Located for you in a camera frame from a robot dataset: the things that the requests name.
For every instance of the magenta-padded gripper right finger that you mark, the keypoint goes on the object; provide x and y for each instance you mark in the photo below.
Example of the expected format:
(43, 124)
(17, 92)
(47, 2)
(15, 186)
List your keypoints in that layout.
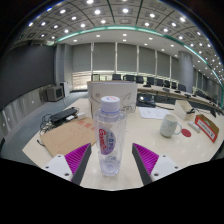
(165, 165)

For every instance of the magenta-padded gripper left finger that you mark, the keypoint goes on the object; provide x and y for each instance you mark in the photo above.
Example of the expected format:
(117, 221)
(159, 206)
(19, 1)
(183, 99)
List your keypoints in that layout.
(56, 165)

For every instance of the clear plastic water bottle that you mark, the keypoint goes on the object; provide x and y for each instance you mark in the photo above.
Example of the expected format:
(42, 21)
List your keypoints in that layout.
(110, 133)

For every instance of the brown cardboard sheet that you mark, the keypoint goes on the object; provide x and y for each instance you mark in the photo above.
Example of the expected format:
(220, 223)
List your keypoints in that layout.
(66, 136)

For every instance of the white ceramic mug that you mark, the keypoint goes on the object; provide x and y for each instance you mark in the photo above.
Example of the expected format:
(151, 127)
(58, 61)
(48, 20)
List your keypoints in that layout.
(168, 126)

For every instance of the white remote control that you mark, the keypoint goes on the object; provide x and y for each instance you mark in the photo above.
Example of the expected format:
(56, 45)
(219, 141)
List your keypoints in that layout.
(194, 126)

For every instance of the white printed paper sheet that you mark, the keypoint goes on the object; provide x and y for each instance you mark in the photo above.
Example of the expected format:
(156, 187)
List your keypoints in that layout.
(153, 113)

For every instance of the red-sided open cardboard box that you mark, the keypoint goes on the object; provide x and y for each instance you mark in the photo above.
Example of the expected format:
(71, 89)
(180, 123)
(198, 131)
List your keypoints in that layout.
(206, 128)

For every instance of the small beige open box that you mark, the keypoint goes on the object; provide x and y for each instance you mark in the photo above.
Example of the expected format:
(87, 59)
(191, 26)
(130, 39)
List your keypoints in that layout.
(181, 109)

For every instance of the black tool in beige box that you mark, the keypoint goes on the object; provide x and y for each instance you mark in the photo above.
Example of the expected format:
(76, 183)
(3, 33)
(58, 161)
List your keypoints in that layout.
(191, 111)

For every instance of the black desktop microphone unit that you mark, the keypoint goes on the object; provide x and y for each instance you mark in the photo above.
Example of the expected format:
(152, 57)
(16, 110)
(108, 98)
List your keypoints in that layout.
(146, 101)

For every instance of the grey box monitor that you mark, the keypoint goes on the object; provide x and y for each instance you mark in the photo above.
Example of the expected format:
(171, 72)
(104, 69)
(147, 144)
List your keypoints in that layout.
(54, 93)

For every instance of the long curved conference desk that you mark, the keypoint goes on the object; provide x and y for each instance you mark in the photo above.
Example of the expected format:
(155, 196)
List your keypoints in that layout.
(160, 90)

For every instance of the black office chairs group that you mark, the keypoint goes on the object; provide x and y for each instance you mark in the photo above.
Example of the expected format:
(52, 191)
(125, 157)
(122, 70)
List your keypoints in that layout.
(150, 80)

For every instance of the round ceiling lights group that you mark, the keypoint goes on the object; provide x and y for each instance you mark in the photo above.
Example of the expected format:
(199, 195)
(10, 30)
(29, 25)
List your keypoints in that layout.
(97, 12)

